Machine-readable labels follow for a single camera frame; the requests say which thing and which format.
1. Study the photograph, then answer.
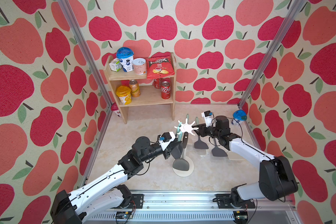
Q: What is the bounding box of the yellow mango cup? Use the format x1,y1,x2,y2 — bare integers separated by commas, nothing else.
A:
116,85,132,105

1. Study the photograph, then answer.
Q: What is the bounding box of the white utensil rack stand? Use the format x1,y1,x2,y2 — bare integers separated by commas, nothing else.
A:
173,121,196,177

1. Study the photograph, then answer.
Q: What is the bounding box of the red cola can front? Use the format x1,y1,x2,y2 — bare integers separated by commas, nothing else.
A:
161,81,171,99

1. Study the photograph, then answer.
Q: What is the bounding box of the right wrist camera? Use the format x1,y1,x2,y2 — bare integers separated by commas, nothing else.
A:
202,111,214,127

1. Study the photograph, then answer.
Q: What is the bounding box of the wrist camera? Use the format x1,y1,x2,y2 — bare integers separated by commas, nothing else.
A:
202,111,214,127
158,132,175,151

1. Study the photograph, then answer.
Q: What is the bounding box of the circuit board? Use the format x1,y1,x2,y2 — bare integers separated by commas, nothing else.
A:
233,211,248,224
115,211,133,220

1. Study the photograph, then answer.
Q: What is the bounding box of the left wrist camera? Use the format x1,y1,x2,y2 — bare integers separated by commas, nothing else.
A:
158,132,175,151

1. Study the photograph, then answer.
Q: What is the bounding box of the grey spatula mint handle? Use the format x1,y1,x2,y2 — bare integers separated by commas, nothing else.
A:
211,138,228,157

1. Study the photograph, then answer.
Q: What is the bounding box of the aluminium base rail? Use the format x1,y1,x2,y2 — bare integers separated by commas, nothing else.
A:
83,190,302,224

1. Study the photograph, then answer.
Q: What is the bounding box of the right aluminium frame post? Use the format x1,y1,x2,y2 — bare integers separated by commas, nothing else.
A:
238,0,305,109

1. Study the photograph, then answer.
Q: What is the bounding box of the left circuit board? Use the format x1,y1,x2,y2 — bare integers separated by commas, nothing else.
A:
115,211,133,220

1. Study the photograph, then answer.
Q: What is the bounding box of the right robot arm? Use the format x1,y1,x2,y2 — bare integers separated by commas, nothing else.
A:
193,111,298,208

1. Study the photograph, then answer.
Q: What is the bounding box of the small green white carton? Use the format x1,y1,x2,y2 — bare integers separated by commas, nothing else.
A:
109,58,122,72

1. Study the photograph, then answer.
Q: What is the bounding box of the red cola can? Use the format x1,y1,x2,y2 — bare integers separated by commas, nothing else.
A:
161,81,171,99
154,78,162,89

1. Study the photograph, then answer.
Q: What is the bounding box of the left aluminium frame post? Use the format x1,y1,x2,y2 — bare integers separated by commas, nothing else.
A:
58,0,113,107

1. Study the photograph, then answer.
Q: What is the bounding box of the blue lid yogurt tub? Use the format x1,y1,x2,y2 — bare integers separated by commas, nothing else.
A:
116,47,134,72

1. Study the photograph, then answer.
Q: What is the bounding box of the right circuit board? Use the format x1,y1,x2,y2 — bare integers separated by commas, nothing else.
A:
233,211,248,224

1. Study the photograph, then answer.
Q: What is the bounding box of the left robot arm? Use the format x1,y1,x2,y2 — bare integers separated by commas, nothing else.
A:
50,132,188,224

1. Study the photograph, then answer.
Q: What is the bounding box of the red white cup behind shelf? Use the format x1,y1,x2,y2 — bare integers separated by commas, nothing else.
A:
110,102,122,117

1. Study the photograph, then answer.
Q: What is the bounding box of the red chips bag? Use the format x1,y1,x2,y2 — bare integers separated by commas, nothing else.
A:
147,57,175,79

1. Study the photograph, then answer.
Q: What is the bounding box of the pink cup foil lid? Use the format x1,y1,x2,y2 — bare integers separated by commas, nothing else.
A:
133,58,147,75

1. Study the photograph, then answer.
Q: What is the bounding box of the aluminium frame post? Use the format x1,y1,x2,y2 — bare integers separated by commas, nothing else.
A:
58,0,113,107
238,0,305,109

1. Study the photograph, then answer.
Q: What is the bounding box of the blue lid yogurt cup floor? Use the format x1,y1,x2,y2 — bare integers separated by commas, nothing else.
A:
231,110,247,126

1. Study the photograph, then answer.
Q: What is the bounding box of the red cola can back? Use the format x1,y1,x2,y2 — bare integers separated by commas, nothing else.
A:
154,78,162,89

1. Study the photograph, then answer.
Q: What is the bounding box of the wooden two-tier shelf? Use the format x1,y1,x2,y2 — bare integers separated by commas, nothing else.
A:
104,55,176,124

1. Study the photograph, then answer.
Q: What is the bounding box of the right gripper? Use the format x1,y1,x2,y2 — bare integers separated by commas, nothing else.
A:
192,123,220,140

